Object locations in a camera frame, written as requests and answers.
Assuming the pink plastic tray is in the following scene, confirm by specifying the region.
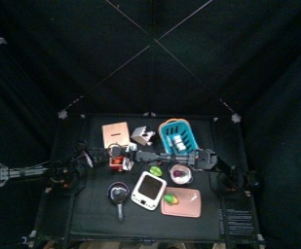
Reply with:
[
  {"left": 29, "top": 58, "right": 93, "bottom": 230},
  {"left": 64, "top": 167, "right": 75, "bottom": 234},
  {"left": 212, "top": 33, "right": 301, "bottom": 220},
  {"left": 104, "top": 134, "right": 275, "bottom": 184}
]
[{"left": 159, "top": 186, "right": 203, "bottom": 219}]

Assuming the white toy bowl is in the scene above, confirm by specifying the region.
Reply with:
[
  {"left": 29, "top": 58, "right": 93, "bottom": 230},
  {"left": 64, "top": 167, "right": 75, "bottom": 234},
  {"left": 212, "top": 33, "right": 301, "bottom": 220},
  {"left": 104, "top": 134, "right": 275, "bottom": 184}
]
[{"left": 167, "top": 163, "right": 194, "bottom": 186}]

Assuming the white text label sticker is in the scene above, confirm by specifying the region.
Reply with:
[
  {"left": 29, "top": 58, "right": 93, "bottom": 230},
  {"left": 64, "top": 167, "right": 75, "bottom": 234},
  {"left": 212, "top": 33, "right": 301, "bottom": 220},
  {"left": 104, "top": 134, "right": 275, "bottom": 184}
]
[{"left": 223, "top": 207, "right": 256, "bottom": 239}]

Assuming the teal basket orange rim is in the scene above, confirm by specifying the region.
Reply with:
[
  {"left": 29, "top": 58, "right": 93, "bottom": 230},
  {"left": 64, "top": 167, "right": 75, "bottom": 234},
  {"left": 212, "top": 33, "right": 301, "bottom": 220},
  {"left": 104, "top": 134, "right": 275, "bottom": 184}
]
[{"left": 158, "top": 118, "right": 200, "bottom": 156}]

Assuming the white item in basket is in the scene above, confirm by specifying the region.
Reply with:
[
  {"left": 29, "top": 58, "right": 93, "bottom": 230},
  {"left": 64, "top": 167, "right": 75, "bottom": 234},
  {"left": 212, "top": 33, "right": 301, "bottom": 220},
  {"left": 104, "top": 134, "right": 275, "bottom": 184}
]
[{"left": 171, "top": 133, "right": 188, "bottom": 153}]

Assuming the white angular toy block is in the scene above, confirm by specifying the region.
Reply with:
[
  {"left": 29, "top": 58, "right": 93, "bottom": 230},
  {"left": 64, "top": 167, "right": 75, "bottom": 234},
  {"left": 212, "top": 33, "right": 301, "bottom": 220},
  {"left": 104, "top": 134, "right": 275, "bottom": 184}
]
[{"left": 128, "top": 125, "right": 156, "bottom": 147}]

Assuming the yellow-green toy fruit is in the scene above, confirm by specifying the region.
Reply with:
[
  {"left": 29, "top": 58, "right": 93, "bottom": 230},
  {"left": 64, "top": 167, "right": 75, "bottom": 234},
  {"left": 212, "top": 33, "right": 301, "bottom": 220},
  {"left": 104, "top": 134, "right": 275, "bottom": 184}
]
[{"left": 148, "top": 165, "right": 164, "bottom": 178}]

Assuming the purple toy food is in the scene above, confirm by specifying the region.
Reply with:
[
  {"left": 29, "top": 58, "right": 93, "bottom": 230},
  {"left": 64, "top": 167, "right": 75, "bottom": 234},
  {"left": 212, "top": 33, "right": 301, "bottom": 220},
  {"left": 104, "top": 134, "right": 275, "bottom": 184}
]
[{"left": 172, "top": 168, "right": 187, "bottom": 179}]

